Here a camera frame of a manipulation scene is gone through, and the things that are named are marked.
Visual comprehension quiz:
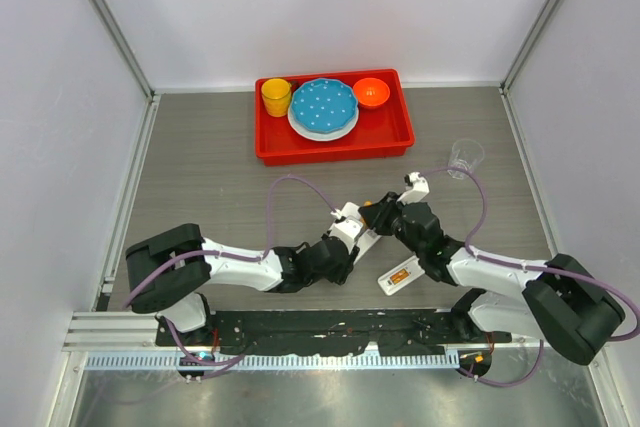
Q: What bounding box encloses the blue dotted plate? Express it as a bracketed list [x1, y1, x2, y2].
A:
[289, 78, 359, 135]

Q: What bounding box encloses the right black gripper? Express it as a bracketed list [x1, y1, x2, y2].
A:
[358, 192, 424, 258]

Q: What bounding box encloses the right aluminium frame post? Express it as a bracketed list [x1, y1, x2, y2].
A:
[499, 0, 563, 95]

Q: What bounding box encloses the aluminium frame post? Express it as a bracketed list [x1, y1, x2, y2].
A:
[499, 0, 563, 95]
[88, 0, 155, 100]

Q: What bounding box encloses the orange bowl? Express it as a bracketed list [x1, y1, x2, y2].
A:
[353, 77, 391, 109]

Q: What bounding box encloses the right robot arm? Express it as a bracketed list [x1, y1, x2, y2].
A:
[359, 192, 625, 365]

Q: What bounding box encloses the yellow cup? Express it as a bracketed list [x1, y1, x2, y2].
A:
[260, 78, 293, 118]

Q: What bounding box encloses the left aluminium frame post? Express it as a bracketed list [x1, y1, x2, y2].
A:
[88, 0, 155, 100]

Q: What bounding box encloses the white slotted cable duct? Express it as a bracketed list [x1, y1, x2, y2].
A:
[84, 350, 460, 373]

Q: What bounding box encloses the slim white remote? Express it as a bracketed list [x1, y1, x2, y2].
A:
[351, 230, 381, 265]

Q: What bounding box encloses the red plastic tray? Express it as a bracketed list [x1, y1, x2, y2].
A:
[255, 68, 415, 166]

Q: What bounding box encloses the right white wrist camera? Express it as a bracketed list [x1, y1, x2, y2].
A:
[398, 172, 430, 204]

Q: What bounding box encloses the clear plastic cup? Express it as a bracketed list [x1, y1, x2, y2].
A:
[448, 139, 485, 180]

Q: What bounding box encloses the white remote orange battery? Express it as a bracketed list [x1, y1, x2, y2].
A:
[377, 256, 425, 296]

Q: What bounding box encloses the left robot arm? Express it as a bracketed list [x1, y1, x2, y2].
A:
[124, 217, 362, 346]

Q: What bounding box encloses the white plate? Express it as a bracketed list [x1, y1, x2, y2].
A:
[287, 111, 359, 142]

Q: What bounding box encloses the aluminium frame rail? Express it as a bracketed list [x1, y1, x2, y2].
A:
[63, 312, 158, 351]

